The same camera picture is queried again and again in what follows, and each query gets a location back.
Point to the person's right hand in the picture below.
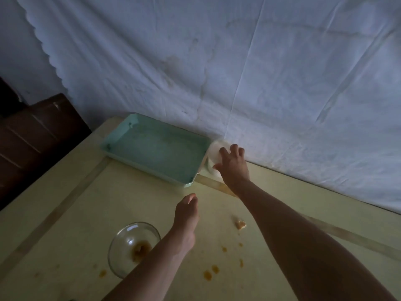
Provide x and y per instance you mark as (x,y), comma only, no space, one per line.
(235,172)

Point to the person's left hand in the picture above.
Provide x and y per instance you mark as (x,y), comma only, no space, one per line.
(186,219)

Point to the white lidded jar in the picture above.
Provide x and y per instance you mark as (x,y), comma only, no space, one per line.
(214,153)

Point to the clear glass cup brown residue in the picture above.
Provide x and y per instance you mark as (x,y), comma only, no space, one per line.
(125,247)

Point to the person's right forearm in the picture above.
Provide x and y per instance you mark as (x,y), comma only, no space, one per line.
(297,241)

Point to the person's left forearm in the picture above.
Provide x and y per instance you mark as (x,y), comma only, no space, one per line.
(150,272)

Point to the yellow dining table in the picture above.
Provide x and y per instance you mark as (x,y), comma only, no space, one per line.
(94,210)

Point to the small bread piece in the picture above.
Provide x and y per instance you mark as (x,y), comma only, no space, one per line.
(240,225)

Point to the mint green tray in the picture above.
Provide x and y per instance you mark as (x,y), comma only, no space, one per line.
(156,147)

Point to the brown wooden chair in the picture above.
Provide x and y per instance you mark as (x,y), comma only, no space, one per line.
(37,137)

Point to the white wall cloth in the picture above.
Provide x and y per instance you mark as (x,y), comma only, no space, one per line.
(250,75)

